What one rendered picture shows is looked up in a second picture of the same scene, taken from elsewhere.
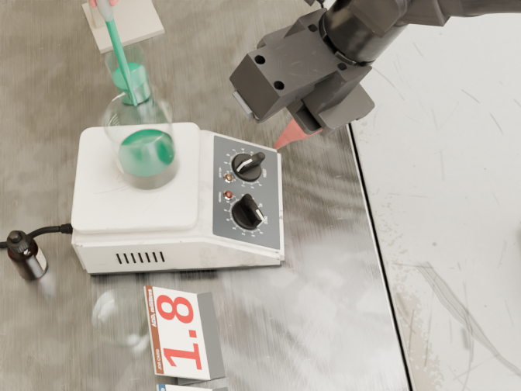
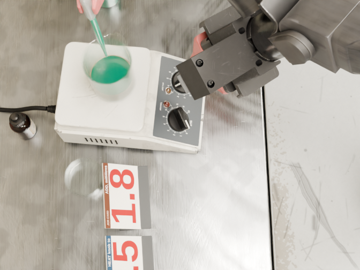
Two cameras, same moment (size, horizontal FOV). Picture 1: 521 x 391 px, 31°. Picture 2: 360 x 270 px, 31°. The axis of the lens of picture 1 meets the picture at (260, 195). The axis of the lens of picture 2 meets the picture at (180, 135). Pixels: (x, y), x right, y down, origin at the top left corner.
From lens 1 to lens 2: 0.24 m
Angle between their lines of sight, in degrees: 18
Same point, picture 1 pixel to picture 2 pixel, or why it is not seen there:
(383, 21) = (292, 60)
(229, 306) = (159, 177)
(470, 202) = (335, 121)
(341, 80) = (256, 73)
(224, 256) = (159, 147)
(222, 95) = (171, 9)
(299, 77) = (226, 76)
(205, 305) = (143, 175)
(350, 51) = (267, 54)
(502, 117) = not seen: outside the picture
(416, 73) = not seen: hidden behind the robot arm
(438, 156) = (320, 81)
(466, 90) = not seen: hidden behind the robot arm
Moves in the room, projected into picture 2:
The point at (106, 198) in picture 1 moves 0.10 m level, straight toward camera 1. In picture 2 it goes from (80, 102) to (98, 173)
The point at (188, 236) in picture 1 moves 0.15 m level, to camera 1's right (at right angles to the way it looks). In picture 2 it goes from (135, 135) to (247, 136)
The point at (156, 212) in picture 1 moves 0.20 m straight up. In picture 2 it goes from (115, 118) to (93, 63)
